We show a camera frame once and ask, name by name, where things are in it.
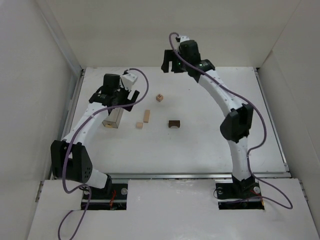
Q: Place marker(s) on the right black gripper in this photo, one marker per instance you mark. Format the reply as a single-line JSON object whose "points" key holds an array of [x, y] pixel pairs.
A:
{"points": [[171, 61]]}

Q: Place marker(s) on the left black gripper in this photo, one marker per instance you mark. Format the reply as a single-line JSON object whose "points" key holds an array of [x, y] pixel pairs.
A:
{"points": [[116, 100]]}

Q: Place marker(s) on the long light wood block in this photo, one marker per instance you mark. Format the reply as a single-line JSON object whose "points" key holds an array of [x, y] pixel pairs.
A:
{"points": [[146, 116]]}

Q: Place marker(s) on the light wood cube block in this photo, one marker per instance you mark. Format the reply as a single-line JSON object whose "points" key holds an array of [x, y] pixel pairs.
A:
{"points": [[139, 125]]}

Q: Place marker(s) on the clear plastic box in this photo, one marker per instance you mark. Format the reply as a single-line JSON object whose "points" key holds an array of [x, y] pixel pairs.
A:
{"points": [[114, 118]]}

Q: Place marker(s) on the dark brown arch block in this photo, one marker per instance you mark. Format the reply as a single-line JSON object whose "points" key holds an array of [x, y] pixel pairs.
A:
{"points": [[174, 123]]}

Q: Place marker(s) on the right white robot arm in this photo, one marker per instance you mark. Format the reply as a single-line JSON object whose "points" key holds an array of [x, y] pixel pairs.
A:
{"points": [[238, 115]]}

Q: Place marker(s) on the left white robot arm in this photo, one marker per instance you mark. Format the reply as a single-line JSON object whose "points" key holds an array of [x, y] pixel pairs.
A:
{"points": [[69, 156]]}

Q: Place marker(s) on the lettered wood cube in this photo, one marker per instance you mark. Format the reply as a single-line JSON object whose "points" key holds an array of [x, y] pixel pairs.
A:
{"points": [[159, 97]]}

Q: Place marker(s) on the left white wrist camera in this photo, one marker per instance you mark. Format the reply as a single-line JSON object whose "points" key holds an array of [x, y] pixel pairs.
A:
{"points": [[127, 80]]}

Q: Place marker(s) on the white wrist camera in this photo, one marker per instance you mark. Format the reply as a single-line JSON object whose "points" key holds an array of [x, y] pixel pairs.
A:
{"points": [[127, 80], [182, 38]]}

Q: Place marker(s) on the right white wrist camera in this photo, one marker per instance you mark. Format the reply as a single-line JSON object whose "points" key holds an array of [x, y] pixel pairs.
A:
{"points": [[182, 38]]}

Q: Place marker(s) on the aluminium left rail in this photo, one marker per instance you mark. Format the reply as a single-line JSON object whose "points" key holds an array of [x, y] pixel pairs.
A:
{"points": [[67, 115]]}

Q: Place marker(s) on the aluminium front rail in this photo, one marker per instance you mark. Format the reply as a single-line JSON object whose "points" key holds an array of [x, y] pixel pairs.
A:
{"points": [[157, 176]]}

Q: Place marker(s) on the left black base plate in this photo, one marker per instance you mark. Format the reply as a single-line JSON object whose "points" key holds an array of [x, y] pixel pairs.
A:
{"points": [[113, 201]]}

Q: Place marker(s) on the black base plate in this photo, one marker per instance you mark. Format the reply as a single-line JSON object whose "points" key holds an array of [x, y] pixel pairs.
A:
{"points": [[113, 201], [231, 197]]}

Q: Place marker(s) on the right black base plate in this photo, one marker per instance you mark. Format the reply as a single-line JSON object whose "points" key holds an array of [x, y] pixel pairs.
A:
{"points": [[231, 197]]}

